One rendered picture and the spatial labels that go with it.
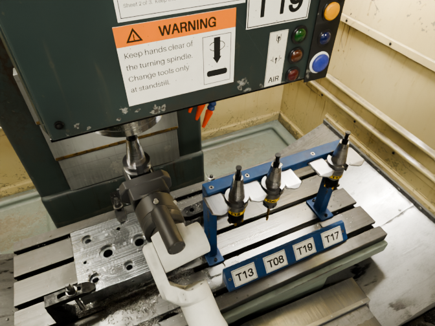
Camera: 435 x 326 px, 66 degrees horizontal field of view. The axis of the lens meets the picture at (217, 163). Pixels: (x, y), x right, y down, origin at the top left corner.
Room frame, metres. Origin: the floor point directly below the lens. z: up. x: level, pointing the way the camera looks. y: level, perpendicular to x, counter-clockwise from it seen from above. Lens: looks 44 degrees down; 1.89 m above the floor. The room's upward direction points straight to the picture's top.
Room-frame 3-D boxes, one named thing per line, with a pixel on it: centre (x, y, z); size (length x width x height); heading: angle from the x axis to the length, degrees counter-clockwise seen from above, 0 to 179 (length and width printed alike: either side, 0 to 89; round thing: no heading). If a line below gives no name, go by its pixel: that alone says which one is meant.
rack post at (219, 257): (0.60, 0.02, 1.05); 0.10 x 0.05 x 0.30; 24
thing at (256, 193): (0.60, -0.10, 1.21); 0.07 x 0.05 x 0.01; 24
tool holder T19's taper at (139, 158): (0.57, 0.19, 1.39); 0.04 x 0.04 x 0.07
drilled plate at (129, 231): (0.57, 0.29, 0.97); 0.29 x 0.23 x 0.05; 114
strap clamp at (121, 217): (0.72, 0.34, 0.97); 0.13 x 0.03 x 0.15; 24
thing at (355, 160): (0.73, -0.40, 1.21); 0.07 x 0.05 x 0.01; 24
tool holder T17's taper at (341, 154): (0.71, -0.35, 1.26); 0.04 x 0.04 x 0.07
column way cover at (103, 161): (0.97, 0.37, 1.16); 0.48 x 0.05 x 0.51; 114
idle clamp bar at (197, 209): (0.77, 0.01, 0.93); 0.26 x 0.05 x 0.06; 119
